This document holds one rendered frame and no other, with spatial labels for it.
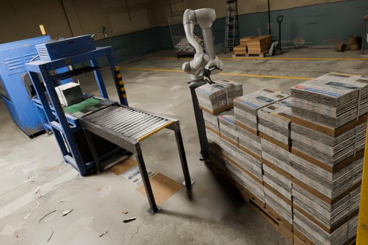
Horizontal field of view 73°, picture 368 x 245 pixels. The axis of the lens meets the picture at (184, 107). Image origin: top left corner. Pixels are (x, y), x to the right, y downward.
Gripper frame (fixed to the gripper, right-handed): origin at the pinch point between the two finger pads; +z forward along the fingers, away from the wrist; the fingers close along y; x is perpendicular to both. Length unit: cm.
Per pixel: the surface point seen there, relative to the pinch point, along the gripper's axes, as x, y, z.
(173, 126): -14, 62, -27
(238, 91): 15.5, 8.7, 16.7
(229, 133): 35, 48, 4
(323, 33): -307, -209, 536
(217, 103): 14.7, 25.5, -3.3
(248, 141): 61, 46, 4
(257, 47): -425, -125, 410
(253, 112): 72, 19, -11
